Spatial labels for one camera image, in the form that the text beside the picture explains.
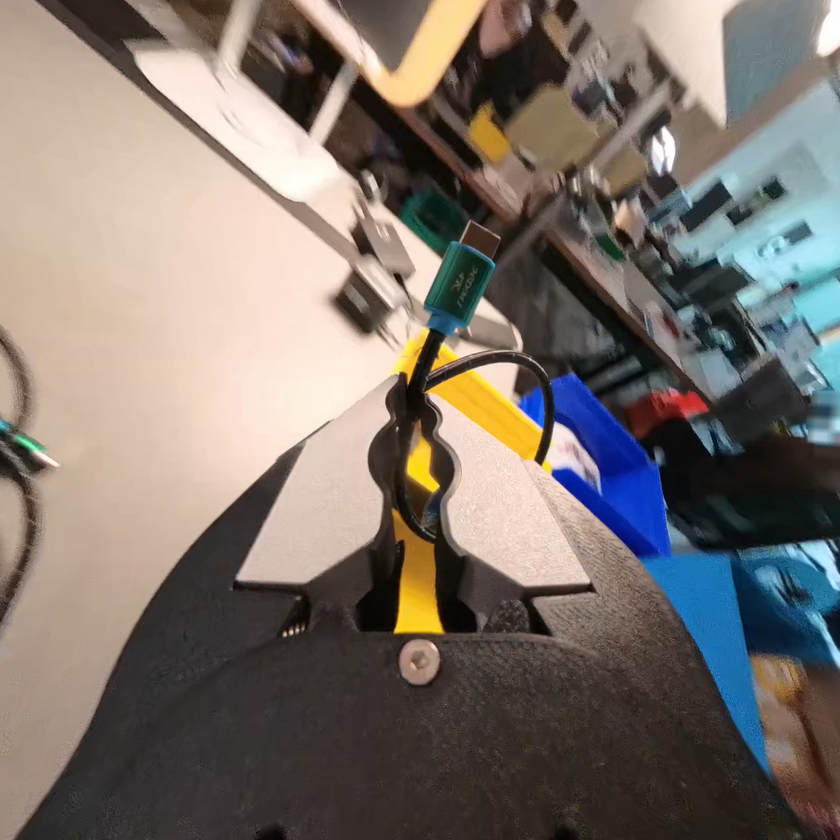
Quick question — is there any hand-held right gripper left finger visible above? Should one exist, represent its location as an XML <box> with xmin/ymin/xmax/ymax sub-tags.
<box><xmin>234</xmin><ymin>374</ymin><xmax>404</xmax><ymax>592</ymax></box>

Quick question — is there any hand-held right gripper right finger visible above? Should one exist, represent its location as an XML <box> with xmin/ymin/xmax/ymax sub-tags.
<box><xmin>420</xmin><ymin>397</ymin><xmax>596</xmax><ymax>632</ymax></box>

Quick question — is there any thin black HDMI cable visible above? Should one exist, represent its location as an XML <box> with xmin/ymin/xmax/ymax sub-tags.
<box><xmin>392</xmin><ymin>220</ymin><xmax>557</xmax><ymax>546</ymax></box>

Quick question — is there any blue bin with white label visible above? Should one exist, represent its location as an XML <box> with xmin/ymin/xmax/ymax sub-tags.
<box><xmin>518</xmin><ymin>373</ymin><xmax>672</xmax><ymax>559</ymax></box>

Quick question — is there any yellow plastic bin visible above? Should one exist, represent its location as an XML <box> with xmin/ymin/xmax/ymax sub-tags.
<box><xmin>392</xmin><ymin>330</ymin><xmax>553</xmax><ymax>634</ymax></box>

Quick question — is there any blue plastic box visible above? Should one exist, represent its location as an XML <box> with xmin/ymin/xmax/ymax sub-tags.
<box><xmin>640</xmin><ymin>551</ymin><xmax>772</xmax><ymax>778</ymax></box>

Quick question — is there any green crate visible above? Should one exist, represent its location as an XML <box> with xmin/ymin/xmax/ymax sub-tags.
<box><xmin>399</xmin><ymin>187</ymin><xmax>475</xmax><ymax>258</ymax></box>

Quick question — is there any cluttered shelving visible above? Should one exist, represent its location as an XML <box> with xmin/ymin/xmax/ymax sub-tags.
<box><xmin>367</xmin><ymin>0</ymin><xmax>840</xmax><ymax>473</ymax></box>

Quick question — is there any white flat base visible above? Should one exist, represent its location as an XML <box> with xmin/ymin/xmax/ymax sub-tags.
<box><xmin>125</xmin><ymin>0</ymin><xmax>343</xmax><ymax>204</ymax></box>

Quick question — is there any braided HDMI cable green plug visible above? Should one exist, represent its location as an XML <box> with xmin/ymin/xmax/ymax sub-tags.
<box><xmin>0</xmin><ymin>459</ymin><xmax>46</xmax><ymax>624</ymax></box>
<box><xmin>0</xmin><ymin>323</ymin><xmax>61</xmax><ymax>475</ymax></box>

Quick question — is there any pale yellow curved frame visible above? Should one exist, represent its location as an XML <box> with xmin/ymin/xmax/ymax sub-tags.
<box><xmin>294</xmin><ymin>0</ymin><xmax>493</xmax><ymax>109</ymax></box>

